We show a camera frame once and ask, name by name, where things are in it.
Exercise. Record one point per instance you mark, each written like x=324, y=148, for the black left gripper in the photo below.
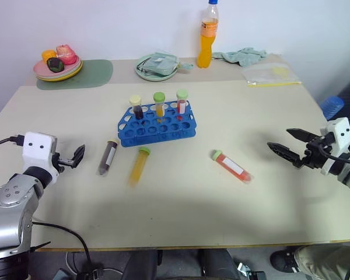
x=59, y=163

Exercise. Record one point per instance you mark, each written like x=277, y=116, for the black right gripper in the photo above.
x=316, y=154

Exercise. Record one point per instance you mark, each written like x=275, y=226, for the dark liquid tube yellow cap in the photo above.
x=107, y=159
x=137, y=109

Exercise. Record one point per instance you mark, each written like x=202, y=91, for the orange liquid tube green cap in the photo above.
x=159, y=106
x=138, y=167

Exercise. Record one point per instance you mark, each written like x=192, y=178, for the red liquid tube green cap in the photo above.
x=231, y=167
x=181, y=103

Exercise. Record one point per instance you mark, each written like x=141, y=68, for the blue test tube rack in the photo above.
x=151, y=132

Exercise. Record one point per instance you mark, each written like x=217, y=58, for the blue ribbed cap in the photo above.
x=332, y=106

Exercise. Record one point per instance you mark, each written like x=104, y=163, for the clear zip bag yellow strip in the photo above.
x=268, y=76

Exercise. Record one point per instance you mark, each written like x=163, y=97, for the yellow plate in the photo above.
x=67, y=77

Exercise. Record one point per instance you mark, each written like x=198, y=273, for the green placemat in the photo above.
x=93, y=74

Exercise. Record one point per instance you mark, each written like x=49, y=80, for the pink plate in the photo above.
x=41, y=71

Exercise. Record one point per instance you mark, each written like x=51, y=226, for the dark green toy avocado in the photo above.
x=55, y=64

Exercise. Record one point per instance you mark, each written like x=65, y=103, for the red toy apple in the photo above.
x=66, y=55

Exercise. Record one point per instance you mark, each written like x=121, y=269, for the green crumpled cloth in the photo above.
x=242, y=56

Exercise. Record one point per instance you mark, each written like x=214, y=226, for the orange toy fruit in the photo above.
x=48, y=55

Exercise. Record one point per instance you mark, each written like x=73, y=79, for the light green plate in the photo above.
x=154, y=77

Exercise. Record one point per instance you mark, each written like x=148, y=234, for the dark person's shoe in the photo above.
x=284, y=261

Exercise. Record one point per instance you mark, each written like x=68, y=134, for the khaki trouser leg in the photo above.
x=329, y=261

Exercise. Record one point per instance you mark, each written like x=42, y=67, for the orange soda bottle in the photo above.
x=207, y=43

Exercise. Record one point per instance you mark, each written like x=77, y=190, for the dark rounded shape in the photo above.
x=218, y=264

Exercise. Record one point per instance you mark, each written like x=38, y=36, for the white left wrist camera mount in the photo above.
x=36, y=150

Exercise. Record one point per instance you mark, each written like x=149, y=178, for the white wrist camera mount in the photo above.
x=36, y=150
x=341, y=134

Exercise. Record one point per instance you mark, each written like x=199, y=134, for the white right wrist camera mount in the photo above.
x=341, y=134

